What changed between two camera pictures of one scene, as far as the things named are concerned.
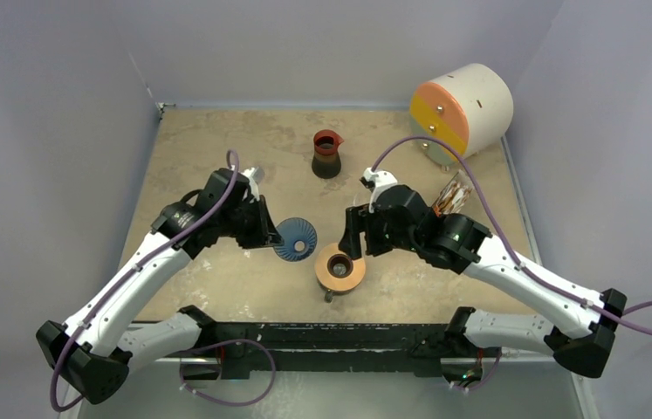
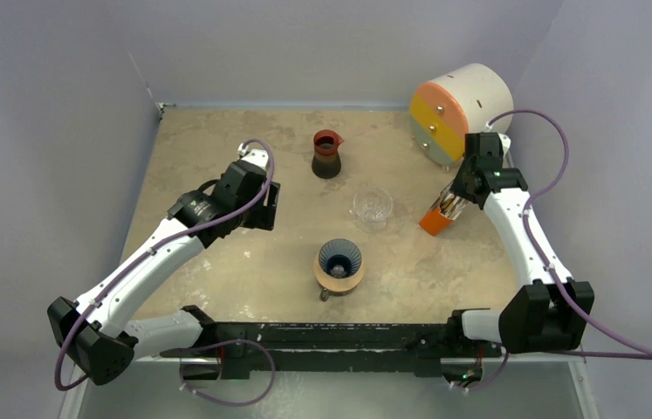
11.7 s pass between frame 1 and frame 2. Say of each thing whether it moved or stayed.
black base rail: stayed
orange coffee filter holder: stayed
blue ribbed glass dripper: moved
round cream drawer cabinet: stayed
